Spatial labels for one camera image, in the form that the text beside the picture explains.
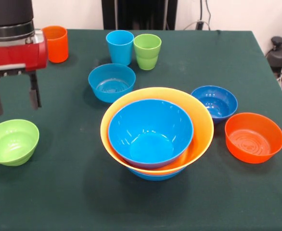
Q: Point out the medium blue ribbed bowl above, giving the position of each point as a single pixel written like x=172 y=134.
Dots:
x=111 y=81

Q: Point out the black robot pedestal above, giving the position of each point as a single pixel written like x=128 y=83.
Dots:
x=136 y=14

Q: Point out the light blue cup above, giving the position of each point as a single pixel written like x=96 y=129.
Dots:
x=120 y=53

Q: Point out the dark blue bowl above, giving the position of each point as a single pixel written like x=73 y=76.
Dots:
x=215 y=103

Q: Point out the green cup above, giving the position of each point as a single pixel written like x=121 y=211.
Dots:
x=147 y=55

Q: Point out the orange-red cup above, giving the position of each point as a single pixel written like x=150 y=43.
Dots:
x=58 y=45

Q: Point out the dark green table cloth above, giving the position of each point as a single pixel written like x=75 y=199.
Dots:
x=59 y=192

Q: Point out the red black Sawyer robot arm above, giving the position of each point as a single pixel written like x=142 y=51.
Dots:
x=8 y=16

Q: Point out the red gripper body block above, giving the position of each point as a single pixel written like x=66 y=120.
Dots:
x=16 y=56

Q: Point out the orange-red ribbed bowl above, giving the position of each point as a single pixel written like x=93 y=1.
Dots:
x=254 y=138

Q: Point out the green bowl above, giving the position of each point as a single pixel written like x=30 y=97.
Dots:
x=12 y=144

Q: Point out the dark grey rounded base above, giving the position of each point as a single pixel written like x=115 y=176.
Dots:
x=278 y=48

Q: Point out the large yellow-orange bowl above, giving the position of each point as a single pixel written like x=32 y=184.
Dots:
x=201 y=120

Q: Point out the large light blue bowl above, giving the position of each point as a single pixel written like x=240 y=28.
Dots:
x=155 y=177
x=150 y=134

